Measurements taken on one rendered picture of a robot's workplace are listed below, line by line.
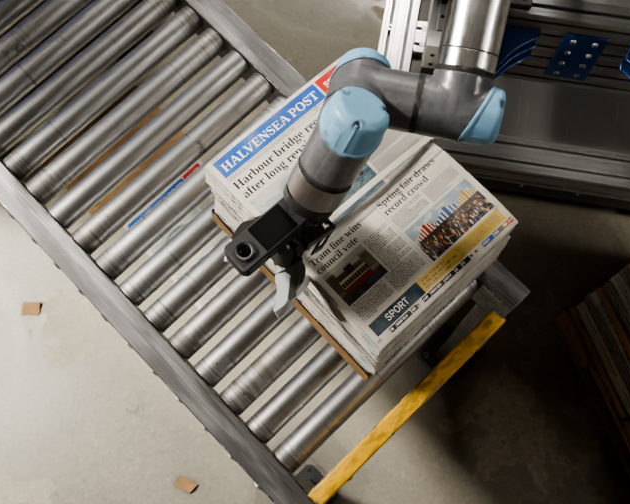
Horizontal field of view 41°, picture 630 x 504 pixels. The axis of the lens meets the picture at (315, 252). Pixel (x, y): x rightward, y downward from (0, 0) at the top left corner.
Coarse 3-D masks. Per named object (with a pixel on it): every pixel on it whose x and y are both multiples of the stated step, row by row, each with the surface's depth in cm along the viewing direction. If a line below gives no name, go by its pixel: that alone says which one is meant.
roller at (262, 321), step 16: (272, 304) 144; (256, 320) 143; (272, 320) 144; (240, 336) 143; (256, 336) 143; (208, 352) 143; (224, 352) 142; (240, 352) 143; (208, 368) 141; (224, 368) 142; (208, 384) 142
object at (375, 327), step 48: (432, 192) 124; (480, 192) 124; (384, 240) 121; (432, 240) 121; (480, 240) 122; (336, 288) 118; (384, 288) 118; (432, 288) 119; (336, 336) 133; (384, 336) 116
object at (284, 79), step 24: (192, 0) 159; (216, 0) 159; (216, 24) 158; (240, 24) 158; (240, 48) 156; (264, 48) 156; (264, 72) 155; (288, 72) 155; (288, 96) 154; (480, 288) 147; (504, 288) 144; (504, 312) 146
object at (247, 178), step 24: (312, 96) 128; (264, 120) 126; (288, 120) 126; (312, 120) 126; (240, 144) 125; (264, 144) 125; (288, 144) 125; (384, 144) 126; (216, 168) 123; (240, 168) 123; (264, 168) 124; (288, 168) 124; (216, 192) 130; (240, 192) 122; (264, 192) 122; (216, 216) 142; (240, 216) 126; (264, 264) 138
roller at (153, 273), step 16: (208, 208) 149; (192, 224) 148; (208, 224) 148; (176, 240) 147; (192, 240) 147; (208, 240) 149; (160, 256) 147; (176, 256) 147; (192, 256) 149; (144, 272) 146; (160, 272) 146; (128, 288) 145; (144, 288) 146
